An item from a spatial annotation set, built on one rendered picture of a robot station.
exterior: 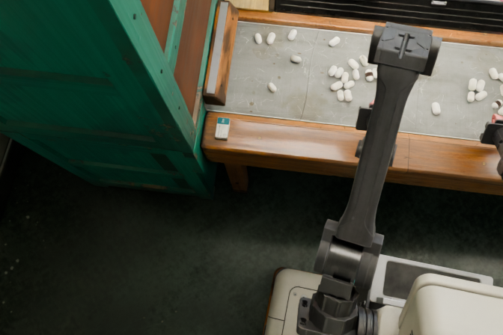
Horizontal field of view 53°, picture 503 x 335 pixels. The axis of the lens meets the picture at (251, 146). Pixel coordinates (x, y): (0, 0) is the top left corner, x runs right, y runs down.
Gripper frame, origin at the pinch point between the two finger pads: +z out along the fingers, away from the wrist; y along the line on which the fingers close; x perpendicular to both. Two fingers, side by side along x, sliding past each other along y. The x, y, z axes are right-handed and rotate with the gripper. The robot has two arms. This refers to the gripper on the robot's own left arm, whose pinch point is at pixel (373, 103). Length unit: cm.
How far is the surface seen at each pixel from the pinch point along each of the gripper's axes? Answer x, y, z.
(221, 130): 12.2, 40.6, -2.3
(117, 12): -42, 47, -60
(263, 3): -14.1, 33.1, 29.8
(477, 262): 86, -62, 31
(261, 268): 94, 25, 22
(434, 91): 2.5, -19.8, 15.3
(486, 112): 5.6, -34.7, 11.4
